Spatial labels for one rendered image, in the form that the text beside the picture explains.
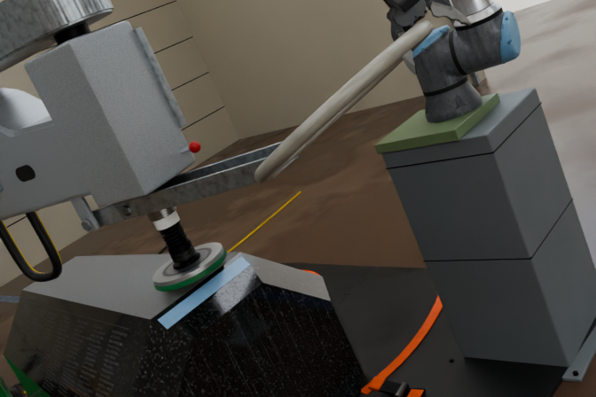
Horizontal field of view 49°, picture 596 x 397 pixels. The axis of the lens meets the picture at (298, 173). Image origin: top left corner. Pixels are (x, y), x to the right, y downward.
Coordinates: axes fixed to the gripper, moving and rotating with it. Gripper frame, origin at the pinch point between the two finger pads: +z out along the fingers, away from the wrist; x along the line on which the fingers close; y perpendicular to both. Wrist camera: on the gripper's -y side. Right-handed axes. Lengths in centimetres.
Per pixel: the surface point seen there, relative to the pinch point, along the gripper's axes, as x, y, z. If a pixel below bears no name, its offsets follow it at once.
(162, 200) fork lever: 74, 23, -19
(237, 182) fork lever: 54, 11, -9
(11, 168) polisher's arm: 106, 37, -57
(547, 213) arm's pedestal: -1, 79, 63
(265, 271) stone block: 73, 45, 14
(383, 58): 11.7, -21.7, -6.2
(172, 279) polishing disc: 88, 26, -2
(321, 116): 26.6, -24.3, -5.9
